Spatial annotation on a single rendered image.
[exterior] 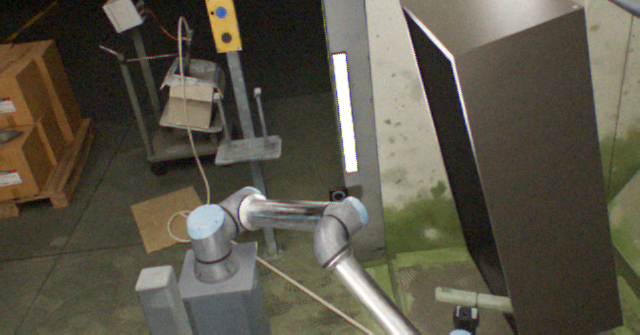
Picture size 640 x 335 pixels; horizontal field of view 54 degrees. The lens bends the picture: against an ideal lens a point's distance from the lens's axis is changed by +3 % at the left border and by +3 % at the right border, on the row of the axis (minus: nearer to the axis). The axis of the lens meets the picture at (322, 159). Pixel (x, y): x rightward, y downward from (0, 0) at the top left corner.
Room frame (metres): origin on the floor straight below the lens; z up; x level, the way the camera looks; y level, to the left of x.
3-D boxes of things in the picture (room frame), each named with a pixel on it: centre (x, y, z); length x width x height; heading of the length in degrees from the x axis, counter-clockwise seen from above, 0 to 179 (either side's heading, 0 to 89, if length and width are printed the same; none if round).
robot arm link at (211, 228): (2.03, 0.49, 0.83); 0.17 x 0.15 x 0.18; 137
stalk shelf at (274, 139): (2.77, 0.36, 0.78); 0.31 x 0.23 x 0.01; 88
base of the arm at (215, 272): (2.03, 0.49, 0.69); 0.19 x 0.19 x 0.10
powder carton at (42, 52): (4.72, 2.11, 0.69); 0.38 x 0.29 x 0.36; 4
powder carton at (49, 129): (4.33, 2.13, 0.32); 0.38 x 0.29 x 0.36; 7
